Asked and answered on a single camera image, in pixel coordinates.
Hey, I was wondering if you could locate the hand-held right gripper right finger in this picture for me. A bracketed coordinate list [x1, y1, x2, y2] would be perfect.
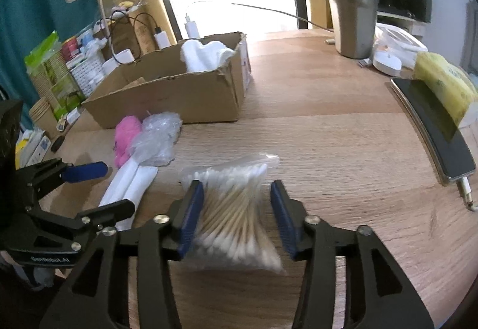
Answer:
[269, 180, 436, 329]

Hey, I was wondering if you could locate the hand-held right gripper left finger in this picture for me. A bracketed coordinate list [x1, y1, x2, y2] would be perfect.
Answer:
[39, 180, 205, 329]

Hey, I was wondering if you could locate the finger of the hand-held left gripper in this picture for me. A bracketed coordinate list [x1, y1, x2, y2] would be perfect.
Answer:
[16, 159, 109, 200]
[29, 198, 136, 253]

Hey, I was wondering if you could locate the white tissue stack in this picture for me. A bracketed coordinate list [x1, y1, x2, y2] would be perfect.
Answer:
[98, 159, 158, 233]

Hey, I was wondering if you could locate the bag of cotton swabs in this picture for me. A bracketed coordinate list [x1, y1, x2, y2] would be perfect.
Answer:
[178, 153, 287, 274]

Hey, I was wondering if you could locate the pink plush toy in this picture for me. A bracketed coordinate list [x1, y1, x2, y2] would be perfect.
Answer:
[114, 116, 143, 169]

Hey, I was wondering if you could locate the clear bubble wrap bag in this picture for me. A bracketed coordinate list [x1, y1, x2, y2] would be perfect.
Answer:
[131, 111, 183, 167]

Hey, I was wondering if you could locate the brown cardboard box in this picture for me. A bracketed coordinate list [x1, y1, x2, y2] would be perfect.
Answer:
[81, 31, 252, 129]

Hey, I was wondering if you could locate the small white tissue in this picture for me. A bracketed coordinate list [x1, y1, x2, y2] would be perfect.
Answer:
[181, 39, 204, 73]

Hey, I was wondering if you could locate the large white paper towel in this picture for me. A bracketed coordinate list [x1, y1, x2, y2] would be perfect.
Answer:
[201, 40, 236, 73]

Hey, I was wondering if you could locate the stack of paper cups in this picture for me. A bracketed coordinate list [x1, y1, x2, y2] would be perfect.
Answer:
[29, 98, 61, 140]

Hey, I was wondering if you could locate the white perforated basket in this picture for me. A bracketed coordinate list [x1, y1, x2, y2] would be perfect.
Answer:
[69, 52, 106, 99]

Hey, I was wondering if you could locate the green package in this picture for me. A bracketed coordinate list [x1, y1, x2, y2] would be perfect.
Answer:
[24, 30, 87, 121]

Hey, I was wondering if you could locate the red can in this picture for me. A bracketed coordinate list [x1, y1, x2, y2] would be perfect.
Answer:
[61, 37, 82, 62]

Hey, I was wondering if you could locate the brown paper bag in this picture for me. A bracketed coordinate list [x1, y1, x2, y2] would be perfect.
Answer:
[110, 4, 158, 58]

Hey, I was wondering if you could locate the black smartphone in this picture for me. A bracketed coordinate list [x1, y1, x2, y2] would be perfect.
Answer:
[390, 77, 472, 187]

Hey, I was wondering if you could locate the white round device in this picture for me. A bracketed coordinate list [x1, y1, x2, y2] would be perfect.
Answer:
[373, 50, 403, 76]

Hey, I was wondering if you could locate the yellow tissue pack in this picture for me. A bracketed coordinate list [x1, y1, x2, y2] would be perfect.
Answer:
[413, 51, 478, 129]

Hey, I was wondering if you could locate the white plastic container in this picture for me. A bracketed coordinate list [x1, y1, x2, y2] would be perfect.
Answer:
[374, 24, 428, 69]

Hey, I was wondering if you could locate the steel tumbler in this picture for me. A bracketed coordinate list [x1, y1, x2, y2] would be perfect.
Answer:
[323, 0, 378, 59]

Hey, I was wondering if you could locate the grey bed headboard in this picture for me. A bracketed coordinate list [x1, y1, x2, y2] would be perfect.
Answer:
[461, 0, 478, 70]

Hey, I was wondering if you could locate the white charger with black cable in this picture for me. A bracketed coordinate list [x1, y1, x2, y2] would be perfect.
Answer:
[110, 13, 172, 64]

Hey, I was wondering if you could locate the long black cable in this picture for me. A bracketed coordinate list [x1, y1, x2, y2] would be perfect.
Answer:
[231, 2, 335, 33]

